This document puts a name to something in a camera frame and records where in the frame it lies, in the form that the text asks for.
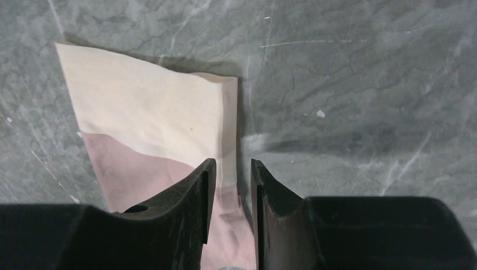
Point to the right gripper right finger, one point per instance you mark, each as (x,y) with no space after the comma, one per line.
(353,232)

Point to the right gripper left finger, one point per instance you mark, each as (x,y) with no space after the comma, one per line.
(167,231)

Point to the pink beige underwear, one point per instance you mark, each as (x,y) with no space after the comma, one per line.
(146,128)

